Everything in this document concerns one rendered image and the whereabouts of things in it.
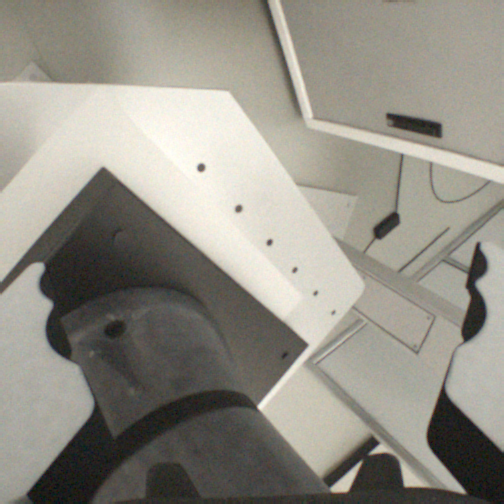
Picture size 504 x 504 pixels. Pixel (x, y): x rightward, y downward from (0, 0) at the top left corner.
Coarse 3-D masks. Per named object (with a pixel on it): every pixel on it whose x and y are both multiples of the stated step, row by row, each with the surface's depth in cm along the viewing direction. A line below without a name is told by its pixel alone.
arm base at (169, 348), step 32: (128, 288) 24; (160, 288) 26; (64, 320) 22; (96, 320) 22; (128, 320) 22; (160, 320) 23; (192, 320) 24; (96, 352) 20; (128, 352) 21; (160, 352) 21; (192, 352) 22; (224, 352) 24; (96, 384) 19; (128, 384) 19; (160, 384) 19; (192, 384) 20; (224, 384) 21; (128, 416) 18; (160, 416) 18; (192, 416) 18; (128, 448) 17
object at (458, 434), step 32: (480, 256) 10; (480, 288) 9; (480, 320) 8; (480, 352) 7; (448, 384) 6; (480, 384) 6; (448, 416) 6; (480, 416) 6; (448, 448) 6; (480, 448) 6; (480, 480) 6
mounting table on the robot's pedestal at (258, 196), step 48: (0, 96) 19; (48, 96) 21; (144, 96) 24; (192, 96) 25; (0, 144) 20; (192, 144) 27; (240, 144) 29; (0, 192) 21; (240, 192) 31; (288, 192) 33; (288, 240) 36; (336, 288) 43
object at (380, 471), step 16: (160, 464) 5; (176, 464) 5; (368, 464) 5; (384, 464) 5; (400, 464) 5; (160, 480) 5; (176, 480) 5; (368, 480) 5; (384, 480) 5; (400, 480) 5; (160, 496) 5; (176, 496) 5; (192, 496) 5; (272, 496) 5; (288, 496) 5; (304, 496) 5; (320, 496) 4; (336, 496) 4; (352, 496) 4; (368, 496) 4; (384, 496) 4; (400, 496) 4; (416, 496) 4; (432, 496) 4; (448, 496) 4; (464, 496) 4
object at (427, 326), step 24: (312, 192) 135; (336, 192) 142; (336, 216) 146; (336, 240) 134; (360, 264) 116; (384, 288) 108; (408, 288) 104; (360, 312) 116; (384, 312) 108; (408, 312) 102; (432, 312) 96; (456, 312) 96; (408, 336) 101; (432, 336) 96; (456, 336) 90; (432, 360) 95
